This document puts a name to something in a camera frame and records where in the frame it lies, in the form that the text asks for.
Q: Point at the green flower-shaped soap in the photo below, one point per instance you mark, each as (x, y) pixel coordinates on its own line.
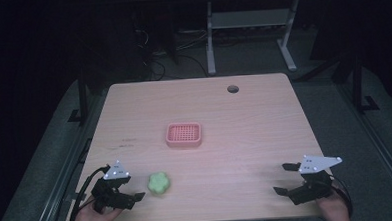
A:
(158, 182)

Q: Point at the white metal desk frame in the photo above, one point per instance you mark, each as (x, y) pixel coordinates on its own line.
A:
(246, 18)

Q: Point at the person's right hand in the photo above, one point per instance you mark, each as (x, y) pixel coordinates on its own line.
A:
(335, 209)

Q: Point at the black metal stand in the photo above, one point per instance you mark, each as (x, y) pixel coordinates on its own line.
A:
(359, 86)
(82, 98)

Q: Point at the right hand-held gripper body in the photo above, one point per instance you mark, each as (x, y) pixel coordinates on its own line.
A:
(315, 185)

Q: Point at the pink slotted soap dish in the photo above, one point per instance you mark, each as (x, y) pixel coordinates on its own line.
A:
(184, 135)

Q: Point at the grey metal floor rail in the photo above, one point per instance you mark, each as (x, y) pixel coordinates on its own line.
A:
(63, 176)
(375, 142)

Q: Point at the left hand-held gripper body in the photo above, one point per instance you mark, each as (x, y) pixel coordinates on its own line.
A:
(109, 194)

